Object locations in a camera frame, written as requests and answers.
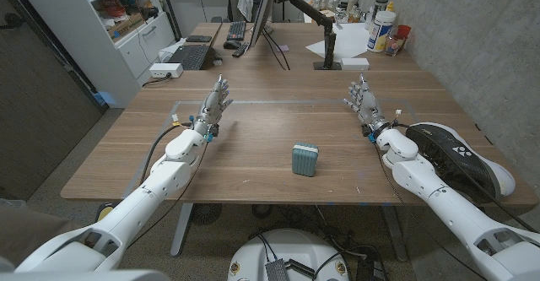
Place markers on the blue plastic piece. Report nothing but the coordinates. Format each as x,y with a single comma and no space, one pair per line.
104,98

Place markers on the white paper sheet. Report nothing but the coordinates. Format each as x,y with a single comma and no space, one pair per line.
350,40

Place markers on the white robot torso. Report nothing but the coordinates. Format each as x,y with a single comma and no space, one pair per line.
291,251

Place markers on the pink sticky note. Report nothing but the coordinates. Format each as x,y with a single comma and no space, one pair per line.
282,48

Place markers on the flat white box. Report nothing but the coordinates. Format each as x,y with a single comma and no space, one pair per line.
354,63

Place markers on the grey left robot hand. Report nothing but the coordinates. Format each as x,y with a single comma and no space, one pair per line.
211,108

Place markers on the white shelf cabinet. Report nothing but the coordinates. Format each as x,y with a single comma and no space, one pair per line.
135,53

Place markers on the grey table leg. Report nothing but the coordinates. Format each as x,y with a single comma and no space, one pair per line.
181,230
395,232

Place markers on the black remote control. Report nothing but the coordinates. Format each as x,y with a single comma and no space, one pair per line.
240,50

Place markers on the teal ribbed soap box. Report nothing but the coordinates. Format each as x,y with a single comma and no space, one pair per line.
305,160

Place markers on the clear glass cup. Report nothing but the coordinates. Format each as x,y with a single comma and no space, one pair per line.
394,45

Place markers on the white plastic bag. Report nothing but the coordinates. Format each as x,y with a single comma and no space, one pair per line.
169,49

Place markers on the red cup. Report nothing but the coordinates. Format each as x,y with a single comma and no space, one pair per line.
403,31

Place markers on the cardboard box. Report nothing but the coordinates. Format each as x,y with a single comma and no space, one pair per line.
125,26

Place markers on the black keyboard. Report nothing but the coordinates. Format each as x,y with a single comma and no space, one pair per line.
236,30

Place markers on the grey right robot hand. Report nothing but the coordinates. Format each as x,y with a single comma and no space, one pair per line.
368,106

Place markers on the yellow cap bottle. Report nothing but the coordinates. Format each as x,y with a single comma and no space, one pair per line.
390,7

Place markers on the brown fabric seat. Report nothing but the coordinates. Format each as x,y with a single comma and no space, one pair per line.
25,230

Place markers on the white power box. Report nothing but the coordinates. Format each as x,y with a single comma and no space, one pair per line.
165,70

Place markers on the white wipes canister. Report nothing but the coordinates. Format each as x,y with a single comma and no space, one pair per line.
381,32

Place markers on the computer monitor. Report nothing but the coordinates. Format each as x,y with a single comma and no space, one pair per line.
263,11

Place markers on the flat black device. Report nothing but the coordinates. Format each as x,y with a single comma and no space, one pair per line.
198,39

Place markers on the black computer mouse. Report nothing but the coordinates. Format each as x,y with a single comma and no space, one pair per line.
232,44

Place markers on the black white sneaker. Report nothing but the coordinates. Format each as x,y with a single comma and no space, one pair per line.
455,154

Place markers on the black silver thermos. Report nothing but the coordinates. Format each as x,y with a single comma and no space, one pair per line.
380,6

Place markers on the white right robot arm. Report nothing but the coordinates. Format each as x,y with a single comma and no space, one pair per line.
447,205

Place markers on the orange snack bag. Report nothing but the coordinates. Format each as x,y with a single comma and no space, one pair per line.
112,7

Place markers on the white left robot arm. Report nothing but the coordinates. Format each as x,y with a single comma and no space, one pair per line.
139,196

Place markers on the black laptop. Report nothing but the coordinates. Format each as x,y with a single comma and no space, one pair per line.
190,56

